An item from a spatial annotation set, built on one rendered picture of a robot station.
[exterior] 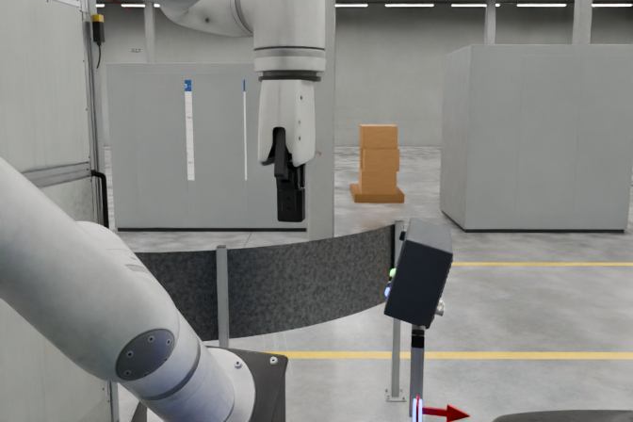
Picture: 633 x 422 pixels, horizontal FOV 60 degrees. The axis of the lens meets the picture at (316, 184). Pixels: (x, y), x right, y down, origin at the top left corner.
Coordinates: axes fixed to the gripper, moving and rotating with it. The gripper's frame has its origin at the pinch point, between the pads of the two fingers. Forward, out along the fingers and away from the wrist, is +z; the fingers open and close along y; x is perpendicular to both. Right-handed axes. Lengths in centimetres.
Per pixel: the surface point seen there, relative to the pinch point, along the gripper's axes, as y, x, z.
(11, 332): -94, -128, 68
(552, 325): -333, 104, 145
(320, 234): -413, -81, 106
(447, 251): -58, 21, 20
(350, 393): -211, -23, 144
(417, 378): -52, 15, 48
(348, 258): -184, -21, 60
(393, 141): -807, -44, 49
